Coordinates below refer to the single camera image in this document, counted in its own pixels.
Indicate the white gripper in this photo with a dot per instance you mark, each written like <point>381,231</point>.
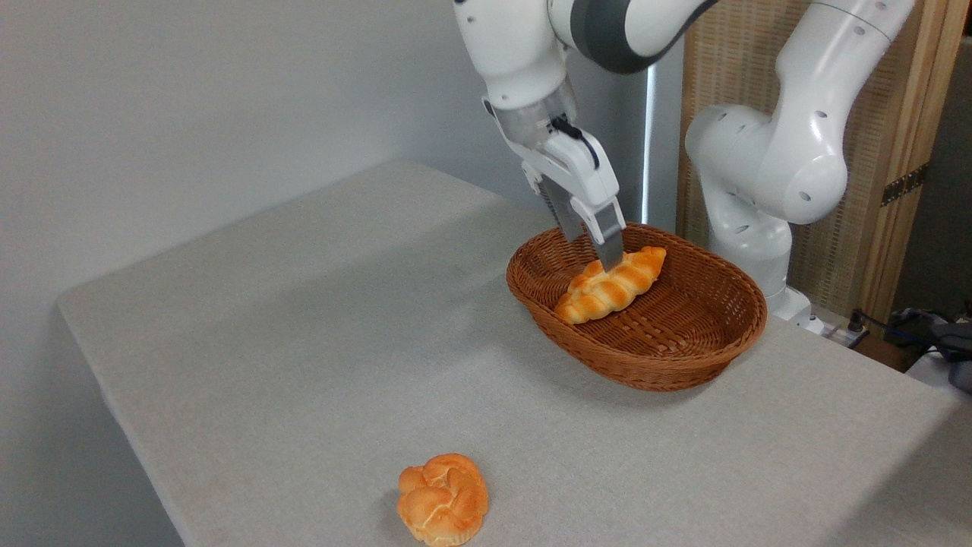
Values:
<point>577,171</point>

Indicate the long braided bread loaf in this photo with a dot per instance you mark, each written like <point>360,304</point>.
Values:
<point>607,292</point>

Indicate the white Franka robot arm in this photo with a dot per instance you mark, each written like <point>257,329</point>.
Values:
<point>790,152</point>

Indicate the brown oval wicker basket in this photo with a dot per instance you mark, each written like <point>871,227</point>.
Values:
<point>668,342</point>

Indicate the round knotted bread roll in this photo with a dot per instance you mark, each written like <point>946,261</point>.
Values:
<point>444,497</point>

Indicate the white power strip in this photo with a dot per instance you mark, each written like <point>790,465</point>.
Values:
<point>831,330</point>

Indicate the metal screen hinge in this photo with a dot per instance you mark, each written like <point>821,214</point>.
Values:
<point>904,184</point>

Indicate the grey tablecloth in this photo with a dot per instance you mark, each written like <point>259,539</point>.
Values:
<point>228,342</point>

